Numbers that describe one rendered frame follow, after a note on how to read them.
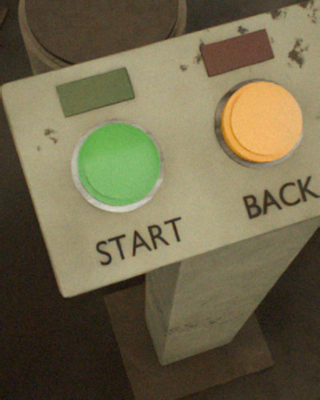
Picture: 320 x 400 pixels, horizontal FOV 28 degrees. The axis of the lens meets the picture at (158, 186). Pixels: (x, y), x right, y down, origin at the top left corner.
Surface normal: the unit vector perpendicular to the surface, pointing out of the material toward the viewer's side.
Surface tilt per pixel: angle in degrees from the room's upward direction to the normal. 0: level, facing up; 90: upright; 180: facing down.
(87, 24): 0
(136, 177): 20
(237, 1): 0
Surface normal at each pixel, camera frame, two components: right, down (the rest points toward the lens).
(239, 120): 0.13, -0.06
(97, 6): 0.02, -0.38
